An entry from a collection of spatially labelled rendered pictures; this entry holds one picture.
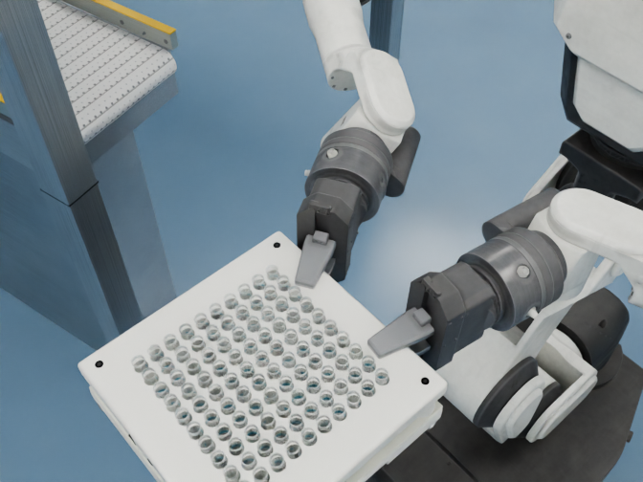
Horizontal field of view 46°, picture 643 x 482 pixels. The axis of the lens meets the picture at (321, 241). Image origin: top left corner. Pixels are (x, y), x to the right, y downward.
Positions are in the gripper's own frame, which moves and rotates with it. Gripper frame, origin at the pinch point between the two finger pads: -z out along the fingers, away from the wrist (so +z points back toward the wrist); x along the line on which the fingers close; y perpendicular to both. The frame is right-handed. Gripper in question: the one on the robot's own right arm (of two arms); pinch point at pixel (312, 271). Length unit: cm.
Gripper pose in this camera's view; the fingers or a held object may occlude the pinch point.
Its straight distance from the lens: 78.0
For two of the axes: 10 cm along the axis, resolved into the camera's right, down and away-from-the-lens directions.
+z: 2.9, -7.3, 6.2
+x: -0.2, 6.4, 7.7
